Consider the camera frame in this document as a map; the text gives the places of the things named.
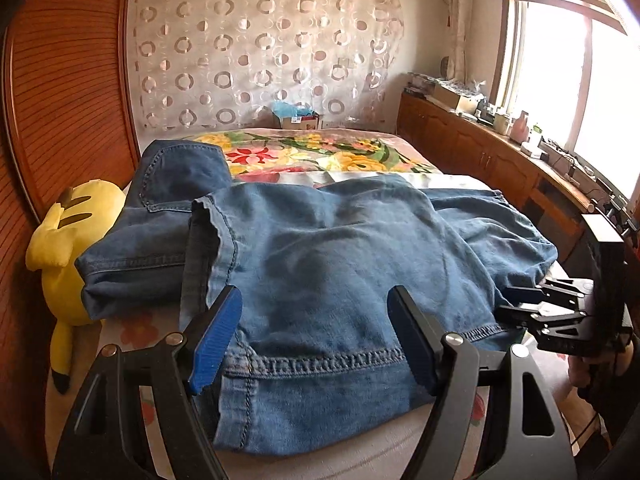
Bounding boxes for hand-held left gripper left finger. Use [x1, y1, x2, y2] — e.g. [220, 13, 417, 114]
[50, 285, 244, 480]

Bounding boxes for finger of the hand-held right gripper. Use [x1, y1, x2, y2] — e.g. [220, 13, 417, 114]
[502, 277, 596, 311]
[494, 302, 591, 356]

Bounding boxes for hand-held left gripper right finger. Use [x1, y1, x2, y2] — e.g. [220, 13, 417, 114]
[387, 285, 578, 480]

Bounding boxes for blue denim pants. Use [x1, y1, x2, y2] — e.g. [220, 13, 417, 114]
[75, 140, 558, 456]

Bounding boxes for person's right hand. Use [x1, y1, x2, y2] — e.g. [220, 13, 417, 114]
[567, 357, 593, 401]

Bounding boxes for long wooden cabinet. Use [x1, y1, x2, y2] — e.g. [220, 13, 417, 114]
[397, 91, 596, 261]

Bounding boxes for pink bottle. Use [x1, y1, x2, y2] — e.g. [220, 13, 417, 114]
[510, 110, 531, 142]

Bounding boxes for yellow plush toy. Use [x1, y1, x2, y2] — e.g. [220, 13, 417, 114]
[26, 178, 126, 395]

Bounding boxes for floral bed blanket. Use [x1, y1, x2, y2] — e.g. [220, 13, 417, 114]
[192, 129, 443, 186]

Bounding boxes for window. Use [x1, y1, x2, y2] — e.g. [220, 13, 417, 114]
[487, 0, 640, 206]

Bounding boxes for open cardboard box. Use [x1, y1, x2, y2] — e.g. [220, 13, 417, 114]
[432, 82, 478, 111]

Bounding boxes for small printed cardboard box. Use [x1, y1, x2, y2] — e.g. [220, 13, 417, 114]
[280, 112, 323, 131]

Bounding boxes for blue plastic bag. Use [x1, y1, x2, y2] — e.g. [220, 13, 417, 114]
[271, 101, 313, 120]

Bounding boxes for patterned window curtain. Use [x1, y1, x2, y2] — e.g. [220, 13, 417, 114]
[440, 0, 476, 86]

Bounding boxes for wooden slatted wardrobe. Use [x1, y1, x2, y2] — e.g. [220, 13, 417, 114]
[0, 0, 143, 461]

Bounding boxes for power strip with cables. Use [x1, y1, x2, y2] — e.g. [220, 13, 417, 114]
[542, 137, 601, 181]

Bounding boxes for circle patterned wall cloth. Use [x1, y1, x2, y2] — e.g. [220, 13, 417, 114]
[127, 0, 406, 133]

